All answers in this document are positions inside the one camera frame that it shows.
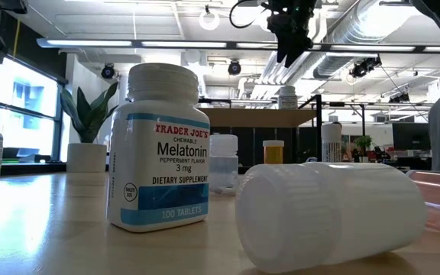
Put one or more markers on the green snake plant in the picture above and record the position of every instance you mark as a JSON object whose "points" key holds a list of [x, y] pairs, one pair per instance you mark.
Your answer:
{"points": [[88, 118]]}

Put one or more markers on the white blue round object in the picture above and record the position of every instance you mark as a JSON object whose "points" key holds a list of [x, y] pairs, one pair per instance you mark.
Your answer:
{"points": [[311, 159]]}

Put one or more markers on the plain white plastic bottle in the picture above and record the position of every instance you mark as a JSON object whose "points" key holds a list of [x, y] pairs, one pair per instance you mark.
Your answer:
{"points": [[338, 214]]}

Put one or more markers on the orange pill bottle white cap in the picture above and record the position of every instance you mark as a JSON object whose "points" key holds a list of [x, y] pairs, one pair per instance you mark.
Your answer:
{"points": [[273, 154]]}

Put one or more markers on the tall thin white labelled tube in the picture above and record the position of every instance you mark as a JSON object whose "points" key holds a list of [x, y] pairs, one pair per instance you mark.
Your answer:
{"points": [[331, 145]]}

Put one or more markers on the white plant pot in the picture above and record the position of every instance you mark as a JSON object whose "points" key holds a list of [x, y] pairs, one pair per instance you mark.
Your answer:
{"points": [[86, 157]]}

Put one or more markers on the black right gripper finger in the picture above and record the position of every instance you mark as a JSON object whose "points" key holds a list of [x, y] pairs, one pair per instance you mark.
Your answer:
{"points": [[282, 47], [295, 47]]}

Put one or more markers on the black computer monitor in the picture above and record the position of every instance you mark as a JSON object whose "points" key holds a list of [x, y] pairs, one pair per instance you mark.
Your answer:
{"points": [[411, 136]]}

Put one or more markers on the silver ventilation duct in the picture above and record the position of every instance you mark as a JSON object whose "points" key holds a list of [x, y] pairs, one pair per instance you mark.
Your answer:
{"points": [[357, 30]]}

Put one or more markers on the long ceiling light bar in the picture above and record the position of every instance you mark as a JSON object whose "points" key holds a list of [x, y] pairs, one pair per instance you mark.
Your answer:
{"points": [[90, 43]]}

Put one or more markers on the white labelled supplement bottle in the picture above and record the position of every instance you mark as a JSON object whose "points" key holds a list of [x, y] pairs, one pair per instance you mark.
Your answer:
{"points": [[287, 100]]}

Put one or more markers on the wooden shelf black metal legs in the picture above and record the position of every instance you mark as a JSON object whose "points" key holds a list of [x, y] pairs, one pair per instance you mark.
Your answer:
{"points": [[258, 117]]}

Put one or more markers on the black track light cluster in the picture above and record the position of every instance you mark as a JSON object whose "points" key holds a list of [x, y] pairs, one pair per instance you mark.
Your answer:
{"points": [[363, 68]]}

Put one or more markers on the clear plastic bottle white cap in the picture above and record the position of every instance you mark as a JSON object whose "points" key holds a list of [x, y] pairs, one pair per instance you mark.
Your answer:
{"points": [[224, 168]]}

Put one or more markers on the small green office plant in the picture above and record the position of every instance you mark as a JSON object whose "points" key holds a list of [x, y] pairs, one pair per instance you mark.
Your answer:
{"points": [[363, 141]]}

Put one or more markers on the large bright window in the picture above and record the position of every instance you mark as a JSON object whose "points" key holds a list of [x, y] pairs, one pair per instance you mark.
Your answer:
{"points": [[25, 99]]}

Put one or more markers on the black ceiling spotlight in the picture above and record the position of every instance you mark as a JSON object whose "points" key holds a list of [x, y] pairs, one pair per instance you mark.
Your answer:
{"points": [[108, 72], [234, 68]]}

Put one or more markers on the black aluminium table frame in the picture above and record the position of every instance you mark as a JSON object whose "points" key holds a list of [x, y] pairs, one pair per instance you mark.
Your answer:
{"points": [[33, 169]]}

